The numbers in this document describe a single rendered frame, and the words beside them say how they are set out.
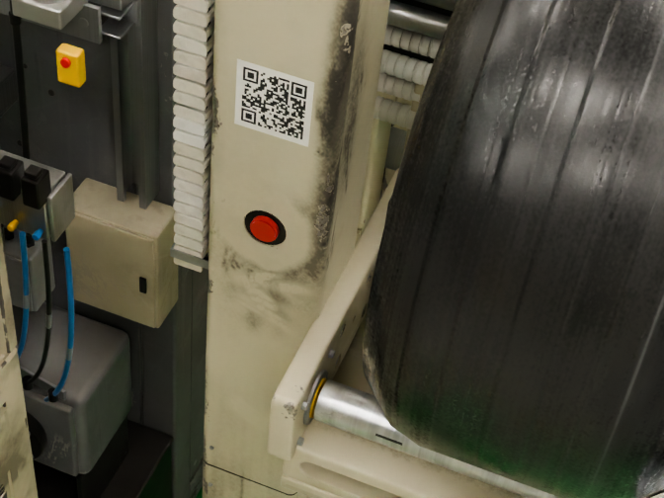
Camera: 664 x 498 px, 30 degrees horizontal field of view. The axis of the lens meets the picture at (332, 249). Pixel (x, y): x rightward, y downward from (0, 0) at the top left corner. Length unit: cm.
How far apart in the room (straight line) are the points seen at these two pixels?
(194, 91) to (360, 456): 42
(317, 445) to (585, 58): 57
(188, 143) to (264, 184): 9
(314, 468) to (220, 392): 17
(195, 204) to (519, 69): 48
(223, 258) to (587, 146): 52
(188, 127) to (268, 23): 18
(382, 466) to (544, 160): 51
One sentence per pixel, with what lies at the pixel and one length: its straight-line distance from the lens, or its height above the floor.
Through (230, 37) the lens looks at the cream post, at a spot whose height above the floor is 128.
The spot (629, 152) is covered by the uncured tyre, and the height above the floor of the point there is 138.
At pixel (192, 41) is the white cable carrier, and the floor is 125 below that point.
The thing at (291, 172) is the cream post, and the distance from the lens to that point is 118.
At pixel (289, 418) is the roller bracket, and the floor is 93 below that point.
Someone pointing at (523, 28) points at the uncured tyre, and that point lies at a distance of 92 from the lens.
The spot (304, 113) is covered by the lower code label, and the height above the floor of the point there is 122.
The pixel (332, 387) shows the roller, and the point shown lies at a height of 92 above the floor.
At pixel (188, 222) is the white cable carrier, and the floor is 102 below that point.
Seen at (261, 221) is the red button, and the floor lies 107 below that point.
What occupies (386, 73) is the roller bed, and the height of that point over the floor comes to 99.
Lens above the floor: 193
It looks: 45 degrees down
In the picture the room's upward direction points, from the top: 7 degrees clockwise
